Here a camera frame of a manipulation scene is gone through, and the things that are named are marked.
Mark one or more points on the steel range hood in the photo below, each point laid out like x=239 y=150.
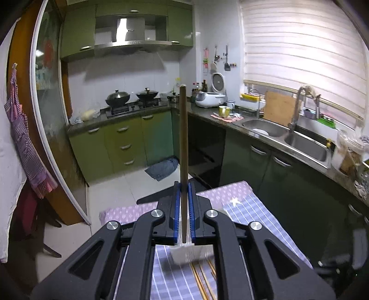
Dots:
x=129 y=44

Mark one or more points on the clear plastic bottle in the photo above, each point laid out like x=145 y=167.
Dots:
x=176 y=86

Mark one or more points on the green upper cabinets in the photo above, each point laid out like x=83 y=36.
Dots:
x=77 y=28

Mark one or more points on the wooden chopstick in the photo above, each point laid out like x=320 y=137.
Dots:
x=206 y=282
x=193 y=277
x=212 y=269

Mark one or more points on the white utensil holder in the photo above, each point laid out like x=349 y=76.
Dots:
x=187 y=253

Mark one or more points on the grey-blue floor mat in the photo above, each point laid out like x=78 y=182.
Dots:
x=163 y=168

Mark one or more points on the hanging ladle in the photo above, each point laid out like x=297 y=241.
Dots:
x=214 y=65

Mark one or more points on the plastic bag with yellow food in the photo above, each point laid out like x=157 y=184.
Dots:
x=86 y=115

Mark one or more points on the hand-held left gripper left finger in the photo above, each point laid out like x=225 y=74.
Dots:
x=178 y=213

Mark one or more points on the yellow sink rack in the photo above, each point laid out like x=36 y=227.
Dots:
x=249 y=97

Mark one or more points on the glass sliding door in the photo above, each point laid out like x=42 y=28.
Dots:
x=49 y=101

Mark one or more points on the white window blind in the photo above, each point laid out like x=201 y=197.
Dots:
x=297 y=43

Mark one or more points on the pink hanging tool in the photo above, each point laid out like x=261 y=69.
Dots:
x=205 y=59

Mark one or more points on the purple checkered apron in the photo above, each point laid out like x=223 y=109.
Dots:
x=26 y=144

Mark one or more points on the wooden cutting board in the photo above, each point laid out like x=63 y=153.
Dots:
x=278 y=108

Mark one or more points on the steel kitchen faucet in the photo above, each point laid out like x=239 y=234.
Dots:
x=297 y=109

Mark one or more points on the thin steel tap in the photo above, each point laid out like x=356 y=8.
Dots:
x=258 y=106

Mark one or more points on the dark condiment bottles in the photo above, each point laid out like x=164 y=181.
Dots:
x=203 y=88

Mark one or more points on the black hanging spatula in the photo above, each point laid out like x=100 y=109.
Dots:
x=227 y=67

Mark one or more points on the lilac patterned cloth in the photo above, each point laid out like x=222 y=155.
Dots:
x=129 y=213

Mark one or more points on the purple plaid tablecloth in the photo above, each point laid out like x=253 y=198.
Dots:
x=259 y=213

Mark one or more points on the white rice cooker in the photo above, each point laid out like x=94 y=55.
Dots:
x=207 y=99

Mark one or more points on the green plastic tray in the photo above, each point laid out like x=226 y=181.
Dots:
x=328 y=123

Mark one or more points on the black gas stove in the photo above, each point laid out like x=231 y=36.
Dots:
x=129 y=109

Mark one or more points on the clear plastic bag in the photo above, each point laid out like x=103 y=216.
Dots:
x=347 y=155

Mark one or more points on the white enamel cup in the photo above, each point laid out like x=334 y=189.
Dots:
x=230 y=105

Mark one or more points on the stainless double sink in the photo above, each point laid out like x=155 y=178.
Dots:
x=308 y=147

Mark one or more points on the black wok with lid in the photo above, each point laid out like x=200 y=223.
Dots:
x=117 y=98
x=147 y=94

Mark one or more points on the yellow-green mug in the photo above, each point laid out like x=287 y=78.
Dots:
x=223 y=111

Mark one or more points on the white bowl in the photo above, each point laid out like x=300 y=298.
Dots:
x=261 y=132

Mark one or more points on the dark red chair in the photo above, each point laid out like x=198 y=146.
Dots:
x=27 y=210

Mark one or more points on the pink dish cloth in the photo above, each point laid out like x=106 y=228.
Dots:
x=227 y=118

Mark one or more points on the small steel pot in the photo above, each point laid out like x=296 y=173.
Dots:
x=173 y=98

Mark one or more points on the white hanging sheet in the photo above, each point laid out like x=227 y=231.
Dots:
x=8 y=158

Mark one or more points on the green lower cabinets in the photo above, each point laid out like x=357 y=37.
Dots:
x=126 y=135

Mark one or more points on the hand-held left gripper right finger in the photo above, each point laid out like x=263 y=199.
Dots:
x=191 y=213

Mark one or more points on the green cabinets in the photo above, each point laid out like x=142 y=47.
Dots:
x=77 y=28
x=126 y=135

